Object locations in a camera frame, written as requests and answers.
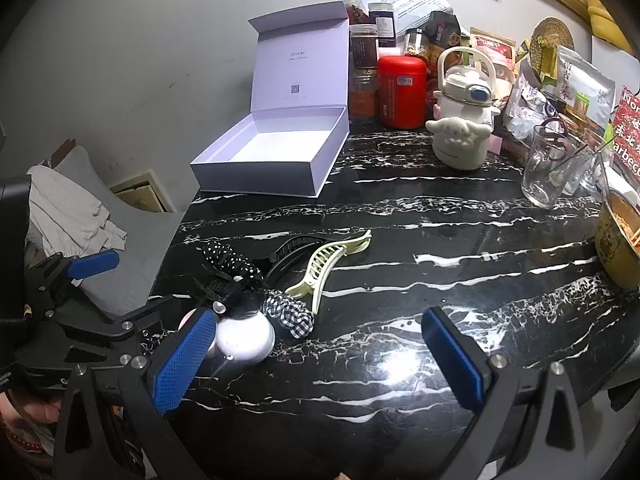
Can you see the small jar with red contents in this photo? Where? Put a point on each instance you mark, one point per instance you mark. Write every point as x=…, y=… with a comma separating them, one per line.
x=352, y=10

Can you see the dark jar with purple lid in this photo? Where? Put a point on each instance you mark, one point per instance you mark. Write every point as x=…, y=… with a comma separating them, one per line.
x=382, y=25

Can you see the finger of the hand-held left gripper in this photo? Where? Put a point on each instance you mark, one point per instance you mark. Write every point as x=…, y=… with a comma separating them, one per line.
x=95, y=265
x=100, y=330

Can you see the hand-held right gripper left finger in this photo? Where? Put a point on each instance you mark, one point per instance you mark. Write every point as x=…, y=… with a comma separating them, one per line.
x=181, y=362

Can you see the yellow plush object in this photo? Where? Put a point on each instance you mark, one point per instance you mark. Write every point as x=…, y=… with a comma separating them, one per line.
x=607, y=22

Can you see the red snack bag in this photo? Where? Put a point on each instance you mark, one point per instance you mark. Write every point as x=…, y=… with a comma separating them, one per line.
x=495, y=50

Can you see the black hair claw clip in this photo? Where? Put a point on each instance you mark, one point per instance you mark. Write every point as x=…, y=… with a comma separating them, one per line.
x=290, y=255

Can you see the cream hair claw clip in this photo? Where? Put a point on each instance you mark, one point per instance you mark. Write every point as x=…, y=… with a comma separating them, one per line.
x=312, y=270

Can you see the small glass jar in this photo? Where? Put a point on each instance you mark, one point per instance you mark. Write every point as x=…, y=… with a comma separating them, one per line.
x=415, y=42

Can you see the woven straw hat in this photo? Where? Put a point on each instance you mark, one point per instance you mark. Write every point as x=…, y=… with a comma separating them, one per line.
x=552, y=35

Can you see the person's left hand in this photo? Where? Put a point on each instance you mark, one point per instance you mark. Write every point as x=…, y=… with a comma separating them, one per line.
x=47, y=412

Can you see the cardboard box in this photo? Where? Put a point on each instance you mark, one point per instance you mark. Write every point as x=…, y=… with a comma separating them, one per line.
x=145, y=195

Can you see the clear glass cup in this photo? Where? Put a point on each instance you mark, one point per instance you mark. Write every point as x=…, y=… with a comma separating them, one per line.
x=596, y=170
x=545, y=180

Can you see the dark snack bag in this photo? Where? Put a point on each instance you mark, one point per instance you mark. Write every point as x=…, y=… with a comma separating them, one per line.
x=442, y=27

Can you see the black lace hair bow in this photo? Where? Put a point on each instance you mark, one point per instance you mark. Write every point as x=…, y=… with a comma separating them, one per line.
x=215, y=290

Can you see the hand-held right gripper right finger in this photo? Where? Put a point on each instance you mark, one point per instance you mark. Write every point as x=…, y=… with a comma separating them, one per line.
x=452, y=362

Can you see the yellow instant noodle bowl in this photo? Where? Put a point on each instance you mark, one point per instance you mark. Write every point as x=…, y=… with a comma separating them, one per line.
x=617, y=255

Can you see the cream cartoon kettle bottle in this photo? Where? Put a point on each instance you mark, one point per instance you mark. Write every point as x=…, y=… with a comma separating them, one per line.
x=457, y=140

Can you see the black polka dot scrunchie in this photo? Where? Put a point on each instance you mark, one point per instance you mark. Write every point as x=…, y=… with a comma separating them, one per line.
x=225, y=257

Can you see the white cloth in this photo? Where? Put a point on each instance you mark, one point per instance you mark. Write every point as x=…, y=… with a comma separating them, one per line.
x=65, y=210

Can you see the red printed bag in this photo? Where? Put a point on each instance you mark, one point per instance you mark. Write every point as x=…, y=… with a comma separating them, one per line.
x=627, y=130

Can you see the clear candy bag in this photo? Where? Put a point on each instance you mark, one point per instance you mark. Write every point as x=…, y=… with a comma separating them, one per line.
x=525, y=105

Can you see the small pink box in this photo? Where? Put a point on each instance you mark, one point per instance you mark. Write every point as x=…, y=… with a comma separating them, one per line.
x=497, y=144

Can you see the white round jar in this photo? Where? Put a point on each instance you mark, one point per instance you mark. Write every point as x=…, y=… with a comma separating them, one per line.
x=245, y=340

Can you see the white tea packet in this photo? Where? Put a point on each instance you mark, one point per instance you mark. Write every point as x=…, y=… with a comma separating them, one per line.
x=585, y=85

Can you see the black white checkered scrunchie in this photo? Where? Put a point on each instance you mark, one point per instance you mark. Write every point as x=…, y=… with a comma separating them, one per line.
x=290, y=317

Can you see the red canister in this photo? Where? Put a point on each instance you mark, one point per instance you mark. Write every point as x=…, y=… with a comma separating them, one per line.
x=400, y=95

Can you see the white gift box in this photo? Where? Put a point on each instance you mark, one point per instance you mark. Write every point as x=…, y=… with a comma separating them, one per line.
x=280, y=145

